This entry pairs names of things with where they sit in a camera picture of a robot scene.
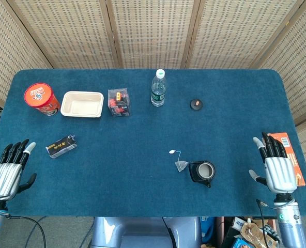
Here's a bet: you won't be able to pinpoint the black teapot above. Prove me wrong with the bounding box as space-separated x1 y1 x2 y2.
188 160 216 189

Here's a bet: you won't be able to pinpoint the blue-grey robot torso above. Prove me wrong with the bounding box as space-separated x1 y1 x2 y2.
90 216 203 248

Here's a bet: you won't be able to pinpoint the woven folding screen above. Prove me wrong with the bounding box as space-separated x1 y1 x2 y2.
0 0 306 199

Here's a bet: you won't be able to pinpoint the black carton gold lettering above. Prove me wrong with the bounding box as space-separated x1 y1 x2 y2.
45 134 78 159

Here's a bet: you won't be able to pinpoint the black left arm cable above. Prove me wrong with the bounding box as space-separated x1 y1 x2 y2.
5 214 47 248

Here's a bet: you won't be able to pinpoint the white carton blue lettering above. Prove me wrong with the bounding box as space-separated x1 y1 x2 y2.
232 216 252 232

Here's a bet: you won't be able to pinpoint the beige plastic food container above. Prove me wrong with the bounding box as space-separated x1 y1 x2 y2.
60 90 104 118

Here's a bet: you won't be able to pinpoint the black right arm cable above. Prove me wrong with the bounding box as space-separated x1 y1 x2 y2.
255 198 296 236

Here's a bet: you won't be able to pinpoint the blue table cloth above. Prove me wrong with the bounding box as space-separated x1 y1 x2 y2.
0 68 306 217

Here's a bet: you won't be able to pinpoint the red instant noodle cup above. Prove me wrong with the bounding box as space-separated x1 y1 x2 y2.
23 82 61 116

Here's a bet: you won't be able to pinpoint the pyramid tea bag with string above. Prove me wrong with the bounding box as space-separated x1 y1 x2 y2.
169 149 189 173

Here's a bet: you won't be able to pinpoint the orange snack box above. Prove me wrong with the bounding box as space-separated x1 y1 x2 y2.
267 132 306 187

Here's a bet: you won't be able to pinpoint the clear water bottle green label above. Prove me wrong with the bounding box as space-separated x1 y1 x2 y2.
150 69 167 107

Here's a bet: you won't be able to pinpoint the clear box red black items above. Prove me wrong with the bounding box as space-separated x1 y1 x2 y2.
108 88 132 117

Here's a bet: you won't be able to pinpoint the small black round lid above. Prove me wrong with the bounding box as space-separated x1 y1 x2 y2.
190 99 204 111

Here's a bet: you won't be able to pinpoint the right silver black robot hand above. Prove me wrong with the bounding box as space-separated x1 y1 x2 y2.
248 132 298 194

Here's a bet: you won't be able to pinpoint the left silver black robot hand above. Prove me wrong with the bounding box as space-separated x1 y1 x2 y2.
0 138 37 201

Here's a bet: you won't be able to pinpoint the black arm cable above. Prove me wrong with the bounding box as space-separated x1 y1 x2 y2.
5 214 47 248
255 198 296 236

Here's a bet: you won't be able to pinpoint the blue snack packet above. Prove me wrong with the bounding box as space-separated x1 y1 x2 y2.
232 237 250 248

